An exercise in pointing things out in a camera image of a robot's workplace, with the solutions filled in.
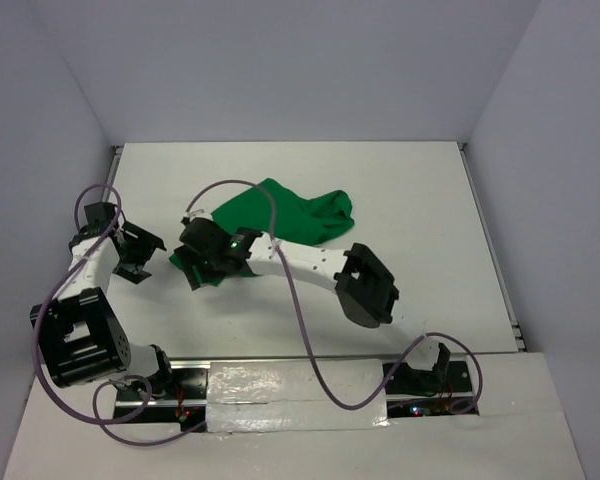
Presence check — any green t shirt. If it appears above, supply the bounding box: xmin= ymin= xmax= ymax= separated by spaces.
xmin=167 ymin=177 xmax=356 ymax=289

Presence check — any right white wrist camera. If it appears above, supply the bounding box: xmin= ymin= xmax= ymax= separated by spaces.
xmin=181 ymin=209 xmax=213 ymax=225

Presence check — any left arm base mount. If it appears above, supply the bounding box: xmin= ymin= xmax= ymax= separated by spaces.
xmin=112 ymin=359 xmax=211 ymax=432

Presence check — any silver tape patch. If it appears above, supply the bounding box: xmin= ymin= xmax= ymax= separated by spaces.
xmin=206 ymin=360 xmax=389 ymax=433

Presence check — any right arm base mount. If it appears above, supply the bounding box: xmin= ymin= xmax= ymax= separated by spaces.
xmin=384 ymin=343 xmax=479 ymax=419

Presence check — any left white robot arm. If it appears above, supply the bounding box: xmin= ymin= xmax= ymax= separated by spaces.
xmin=38 ymin=202 xmax=176 ymax=399

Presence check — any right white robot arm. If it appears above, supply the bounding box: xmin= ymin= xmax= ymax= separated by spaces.
xmin=174 ymin=212 xmax=450 ymax=391

